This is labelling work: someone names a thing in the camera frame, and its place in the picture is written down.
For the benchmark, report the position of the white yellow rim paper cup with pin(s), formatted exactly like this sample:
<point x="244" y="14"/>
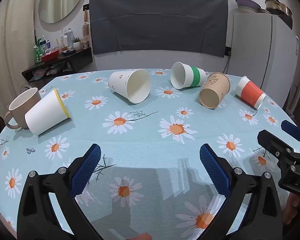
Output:
<point x="45" y="114"/>

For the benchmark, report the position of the white heart print paper cup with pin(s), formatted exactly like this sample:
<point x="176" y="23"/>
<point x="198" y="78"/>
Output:
<point x="134" y="85"/>

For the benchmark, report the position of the red bowl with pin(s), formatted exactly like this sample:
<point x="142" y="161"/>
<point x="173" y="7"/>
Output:
<point x="53" y="55"/>

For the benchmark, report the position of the black wall shelf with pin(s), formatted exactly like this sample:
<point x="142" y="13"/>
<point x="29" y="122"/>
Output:
<point x="61" y="66"/>

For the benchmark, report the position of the person's left hand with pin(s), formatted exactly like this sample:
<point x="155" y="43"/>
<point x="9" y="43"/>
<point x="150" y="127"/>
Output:
<point x="143" y="236"/>

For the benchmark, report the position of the purple pot on fridge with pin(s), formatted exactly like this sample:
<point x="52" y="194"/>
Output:
<point x="251" y="4"/>

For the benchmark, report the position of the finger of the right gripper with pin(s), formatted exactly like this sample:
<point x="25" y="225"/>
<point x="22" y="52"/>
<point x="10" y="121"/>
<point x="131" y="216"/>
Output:
<point x="273" y="144"/>
<point x="291" y="129"/>

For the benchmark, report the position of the brown kraft paper cup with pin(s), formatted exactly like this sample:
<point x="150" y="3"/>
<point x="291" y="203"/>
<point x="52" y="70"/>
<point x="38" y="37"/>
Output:
<point x="214" y="90"/>

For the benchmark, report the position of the beige ceramic mug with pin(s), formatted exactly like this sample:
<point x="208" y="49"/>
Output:
<point x="20" y="106"/>

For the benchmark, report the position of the dark grey cloth covered screen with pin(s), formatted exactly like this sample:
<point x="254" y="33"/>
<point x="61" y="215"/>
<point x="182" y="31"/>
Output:
<point x="197" y="26"/>

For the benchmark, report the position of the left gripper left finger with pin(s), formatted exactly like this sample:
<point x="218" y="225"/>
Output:
<point x="36" y="216"/>

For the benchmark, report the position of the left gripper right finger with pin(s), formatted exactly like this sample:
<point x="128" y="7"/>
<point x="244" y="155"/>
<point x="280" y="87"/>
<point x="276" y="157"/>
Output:
<point x="251" y="209"/>

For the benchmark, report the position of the blue daisy print tablecloth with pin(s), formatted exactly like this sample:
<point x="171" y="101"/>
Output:
<point x="150" y="178"/>

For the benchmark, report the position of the green banded paper cup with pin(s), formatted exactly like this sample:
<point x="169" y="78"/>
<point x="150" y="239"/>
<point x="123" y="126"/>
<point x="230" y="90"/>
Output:
<point x="185" y="76"/>

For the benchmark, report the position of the white refrigerator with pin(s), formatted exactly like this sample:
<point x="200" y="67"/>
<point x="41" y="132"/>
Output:
<point x="265" y="50"/>

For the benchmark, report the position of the oval wall mirror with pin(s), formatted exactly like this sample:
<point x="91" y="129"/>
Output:
<point x="61" y="0"/>

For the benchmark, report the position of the white spray bottle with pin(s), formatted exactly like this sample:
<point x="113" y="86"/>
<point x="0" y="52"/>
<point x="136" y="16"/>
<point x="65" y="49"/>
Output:
<point x="70" y="37"/>

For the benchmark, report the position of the person's right hand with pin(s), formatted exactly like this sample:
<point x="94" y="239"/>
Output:
<point x="291" y="208"/>

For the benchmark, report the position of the small potted plant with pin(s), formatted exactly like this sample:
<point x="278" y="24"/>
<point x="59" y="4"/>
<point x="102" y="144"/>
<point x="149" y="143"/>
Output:
<point x="77" y="44"/>

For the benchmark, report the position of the beige curtain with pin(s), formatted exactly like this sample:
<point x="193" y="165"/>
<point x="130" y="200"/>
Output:
<point x="16" y="47"/>

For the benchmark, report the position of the wooden brush hanging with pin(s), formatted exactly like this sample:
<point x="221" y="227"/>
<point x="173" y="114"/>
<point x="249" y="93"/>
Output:
<point x="85" y="26"/>

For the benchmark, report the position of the orange banded paper cup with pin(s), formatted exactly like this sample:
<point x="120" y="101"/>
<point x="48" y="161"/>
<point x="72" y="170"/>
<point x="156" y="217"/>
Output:
<point x="249" y="92"/>

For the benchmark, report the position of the steel pot on fridge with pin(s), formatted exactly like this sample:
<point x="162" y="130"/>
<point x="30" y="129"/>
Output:
<point x="276" y="5"/>

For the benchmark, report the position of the green glass figurine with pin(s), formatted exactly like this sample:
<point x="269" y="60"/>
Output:
<point x="38" y="51"/>

